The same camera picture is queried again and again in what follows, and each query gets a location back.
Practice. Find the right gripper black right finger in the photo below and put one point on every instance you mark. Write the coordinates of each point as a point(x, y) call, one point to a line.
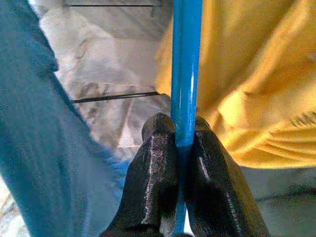
point(217, 185)

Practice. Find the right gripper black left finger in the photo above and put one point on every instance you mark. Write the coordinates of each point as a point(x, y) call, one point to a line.
point(150, 177)

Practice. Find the blue plastic hanger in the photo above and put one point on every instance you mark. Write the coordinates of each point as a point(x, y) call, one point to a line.
point(185, 74)

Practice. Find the dark green sofa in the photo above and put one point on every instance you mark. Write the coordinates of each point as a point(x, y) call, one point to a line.
point(284, 197)

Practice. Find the yellow printed t-shirt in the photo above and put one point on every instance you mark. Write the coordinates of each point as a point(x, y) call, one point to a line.
point(247, 86)

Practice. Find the blue shirt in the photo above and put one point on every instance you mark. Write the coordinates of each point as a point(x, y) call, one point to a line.
point(37, 135)

